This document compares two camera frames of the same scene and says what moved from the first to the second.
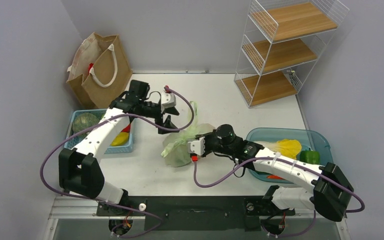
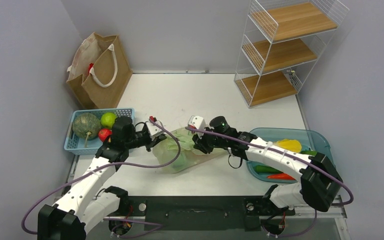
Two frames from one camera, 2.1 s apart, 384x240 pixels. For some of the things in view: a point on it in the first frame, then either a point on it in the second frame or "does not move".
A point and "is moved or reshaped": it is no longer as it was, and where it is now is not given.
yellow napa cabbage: (289, 147) does not move
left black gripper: (159, 120) → (153, 140)
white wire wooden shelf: (282, 40) does not move
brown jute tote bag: (101, 70) does not move
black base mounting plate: (196, 213) does not move
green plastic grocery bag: (176, 151) is moved or reshaped
